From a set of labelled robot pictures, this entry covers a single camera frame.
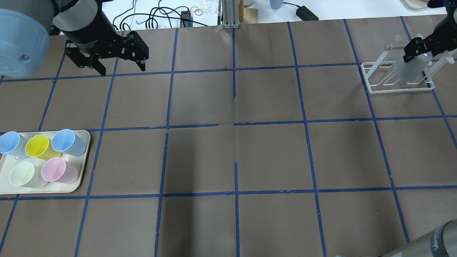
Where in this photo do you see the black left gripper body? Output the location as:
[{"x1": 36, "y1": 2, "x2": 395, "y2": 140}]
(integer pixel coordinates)
[{"x1": 62, "y1": 10, "x2": 122, "y2": 60}]

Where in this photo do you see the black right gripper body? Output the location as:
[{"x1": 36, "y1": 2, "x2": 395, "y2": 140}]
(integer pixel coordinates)
[{"x1": 430, "y1": 15, "x2": 457, "y2": 57}]

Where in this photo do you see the grey plastic cup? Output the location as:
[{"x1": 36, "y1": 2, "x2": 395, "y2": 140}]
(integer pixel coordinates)
[{"x1": 393, "y1": 52, "x2": 433, "y2": 82}]

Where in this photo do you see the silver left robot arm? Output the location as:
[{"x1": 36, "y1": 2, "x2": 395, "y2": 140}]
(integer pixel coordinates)
[{"x1": 0, "y1": 0, "x2": 150, "y2": 78}]

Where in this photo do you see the blue cup near tray corner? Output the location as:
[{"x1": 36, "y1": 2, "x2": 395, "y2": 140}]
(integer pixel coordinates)
[{"x1": 51, "y1": 129, "x2": 87, "y2": 156}]

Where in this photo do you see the yellow plastic cup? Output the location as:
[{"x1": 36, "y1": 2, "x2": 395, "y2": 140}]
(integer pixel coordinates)
[{"x1": 25, "y1": 134, "x2": 62, "y2": 161}]

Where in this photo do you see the pink plastic cup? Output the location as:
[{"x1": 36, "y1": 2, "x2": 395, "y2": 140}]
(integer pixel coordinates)
[{"x1": 41, "y1": 157, "x2": 79, "y2": 184}]

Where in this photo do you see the blue cup at tray end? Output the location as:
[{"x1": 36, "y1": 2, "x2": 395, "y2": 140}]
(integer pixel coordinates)
[{"x1": 0, "y1": 131, "x2": 29, "y2": 158}]

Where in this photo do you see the pale green plastic cup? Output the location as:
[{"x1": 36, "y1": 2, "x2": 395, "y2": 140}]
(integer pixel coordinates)
[{"x1": 9, "y1": 162, "x2": 48, "y2": 188}]

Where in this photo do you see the blue cup on side table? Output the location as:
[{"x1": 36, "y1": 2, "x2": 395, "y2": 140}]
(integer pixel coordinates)
[{"x1": 269, "y1": 0, "x2": 283, "y2": 10}]

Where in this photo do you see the wooden mug tree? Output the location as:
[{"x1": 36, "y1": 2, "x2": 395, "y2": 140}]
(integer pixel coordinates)
[{"x1": 237, "y1": 0, "x2": 258, "y2": 24}]

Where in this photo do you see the cream plastic tray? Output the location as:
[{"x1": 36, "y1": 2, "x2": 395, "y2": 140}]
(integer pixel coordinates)
[{"x1": 0, "y1": 130, "x2": 91, "y2": 195}]

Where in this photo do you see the black power adapter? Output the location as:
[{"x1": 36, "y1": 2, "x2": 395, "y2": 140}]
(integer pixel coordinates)
[{"x1": 296, "y1": 5, "x2": 319, "y2": 21}]

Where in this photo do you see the white wire cup rack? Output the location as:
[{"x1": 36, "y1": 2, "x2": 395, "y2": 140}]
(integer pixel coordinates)
[{"x1": 360, "y1": 35, "x2": 456, "y2": 94}]

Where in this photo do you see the aluminium frame post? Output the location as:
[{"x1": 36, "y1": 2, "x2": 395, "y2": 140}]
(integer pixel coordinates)
[{"x1": 220, "y1": 0, "x2": 240, "y2": 29}]

